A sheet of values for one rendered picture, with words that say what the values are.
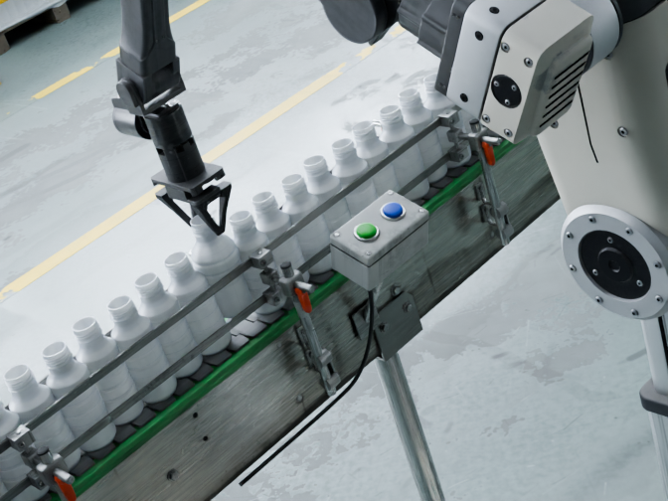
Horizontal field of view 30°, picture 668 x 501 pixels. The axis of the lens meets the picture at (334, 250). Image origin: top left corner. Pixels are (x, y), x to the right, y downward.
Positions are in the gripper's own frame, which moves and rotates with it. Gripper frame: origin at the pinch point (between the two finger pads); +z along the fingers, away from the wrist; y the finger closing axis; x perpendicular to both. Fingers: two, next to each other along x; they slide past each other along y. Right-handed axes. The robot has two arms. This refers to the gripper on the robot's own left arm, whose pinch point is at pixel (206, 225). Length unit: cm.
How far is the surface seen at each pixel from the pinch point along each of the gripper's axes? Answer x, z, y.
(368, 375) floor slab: 83, 121, -88
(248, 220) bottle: 6.0, 2.4, 1.8
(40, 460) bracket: -40.8, 10.0, 7.7
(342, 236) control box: 12.5, 6.5, 14.6
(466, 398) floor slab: 87, 120, -55
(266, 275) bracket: 3.3, 10.0, 5.7
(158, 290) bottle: -12.0, 3.7, 1.0
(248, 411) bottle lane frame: -8.3, 27.6, 5.7
